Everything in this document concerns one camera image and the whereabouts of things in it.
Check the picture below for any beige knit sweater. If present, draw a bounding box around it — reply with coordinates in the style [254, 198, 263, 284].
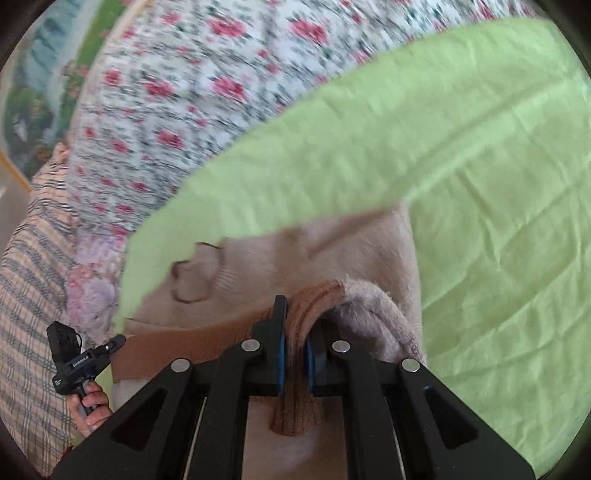
[112, 204, 426, 479]

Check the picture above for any person's left hand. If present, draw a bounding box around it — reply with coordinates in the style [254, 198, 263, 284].
[66, 382, 113, 438]

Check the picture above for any plaid checked blanket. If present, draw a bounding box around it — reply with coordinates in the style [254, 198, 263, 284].
[1, 143, 75, 476]

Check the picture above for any pink purple floral pillow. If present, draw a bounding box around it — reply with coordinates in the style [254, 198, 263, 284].
[64, 230, 128, 346]

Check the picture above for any rose floral quilt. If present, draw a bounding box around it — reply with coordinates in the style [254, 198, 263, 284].
[66, 0, 534, 234]

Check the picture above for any framed landscape picture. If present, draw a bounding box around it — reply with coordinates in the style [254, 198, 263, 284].
[1, 1, 133, 182]

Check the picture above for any light green bed sheet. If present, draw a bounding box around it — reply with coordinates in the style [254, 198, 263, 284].
[119, 18, 590, 474]

